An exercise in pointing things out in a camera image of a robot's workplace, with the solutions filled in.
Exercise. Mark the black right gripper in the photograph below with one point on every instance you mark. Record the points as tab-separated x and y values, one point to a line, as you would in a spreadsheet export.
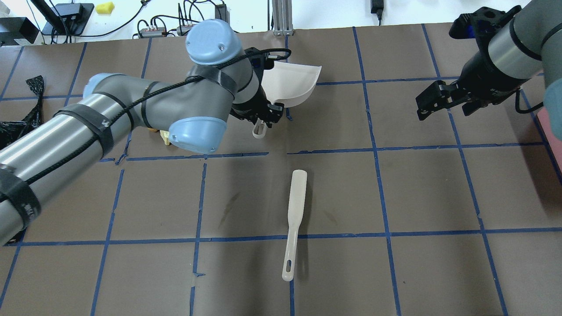
481	75

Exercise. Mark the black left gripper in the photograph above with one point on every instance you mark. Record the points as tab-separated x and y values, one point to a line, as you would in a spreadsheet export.
249	106

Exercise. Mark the white plastic dustpan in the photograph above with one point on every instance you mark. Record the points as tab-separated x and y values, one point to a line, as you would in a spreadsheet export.
286	85

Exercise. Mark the white hand brush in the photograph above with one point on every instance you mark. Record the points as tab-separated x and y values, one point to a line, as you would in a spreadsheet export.
296	203

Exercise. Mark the yellow sponge piece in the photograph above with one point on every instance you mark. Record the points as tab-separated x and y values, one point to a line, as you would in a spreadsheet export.
165	135

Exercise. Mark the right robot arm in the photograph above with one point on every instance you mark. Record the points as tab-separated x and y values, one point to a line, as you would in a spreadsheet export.
513	46

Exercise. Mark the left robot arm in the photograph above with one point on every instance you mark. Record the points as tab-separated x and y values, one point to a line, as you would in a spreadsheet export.
226	80

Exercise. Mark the pink plastic bin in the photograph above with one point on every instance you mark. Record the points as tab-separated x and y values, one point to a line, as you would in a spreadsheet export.
554	143

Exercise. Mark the black power adapter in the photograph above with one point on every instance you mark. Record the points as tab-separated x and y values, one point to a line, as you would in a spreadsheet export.
377	7

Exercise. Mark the yellow sponge on desk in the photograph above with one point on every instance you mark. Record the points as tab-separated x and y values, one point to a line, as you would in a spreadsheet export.
105	8

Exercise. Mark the aluminium frame post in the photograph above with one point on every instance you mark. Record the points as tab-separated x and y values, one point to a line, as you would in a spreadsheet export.
282	18

